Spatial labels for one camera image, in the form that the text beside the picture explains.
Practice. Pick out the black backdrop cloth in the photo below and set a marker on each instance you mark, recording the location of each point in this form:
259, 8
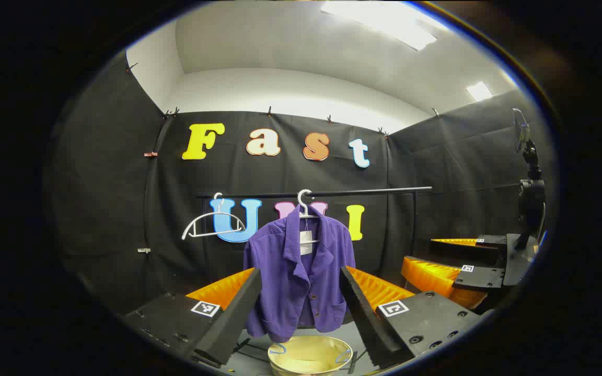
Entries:
123, 209

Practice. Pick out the large ceiling light panel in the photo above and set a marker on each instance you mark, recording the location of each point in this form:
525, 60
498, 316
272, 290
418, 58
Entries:
384, 23

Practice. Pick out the cream laundry hamper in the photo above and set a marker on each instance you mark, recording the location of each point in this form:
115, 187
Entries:
309, 355

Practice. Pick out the purple ribbed jacket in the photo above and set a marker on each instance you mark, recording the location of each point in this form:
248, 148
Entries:
280, 277

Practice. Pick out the black garment rack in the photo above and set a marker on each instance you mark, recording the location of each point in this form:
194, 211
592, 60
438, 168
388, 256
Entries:
363, 192

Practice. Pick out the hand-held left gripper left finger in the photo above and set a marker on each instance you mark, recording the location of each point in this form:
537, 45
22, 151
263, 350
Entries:
233, 324

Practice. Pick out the small ceiling light panel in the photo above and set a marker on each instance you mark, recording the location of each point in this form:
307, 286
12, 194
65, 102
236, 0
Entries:
479, 91

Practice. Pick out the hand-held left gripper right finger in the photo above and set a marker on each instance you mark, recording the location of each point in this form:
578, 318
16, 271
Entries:
366, 324

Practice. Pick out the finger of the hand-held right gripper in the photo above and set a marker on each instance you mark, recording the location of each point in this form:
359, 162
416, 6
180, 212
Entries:
484, 279
468, 253

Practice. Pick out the white plastic clothes hanger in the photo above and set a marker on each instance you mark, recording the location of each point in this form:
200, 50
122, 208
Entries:
305, 190
208, 214

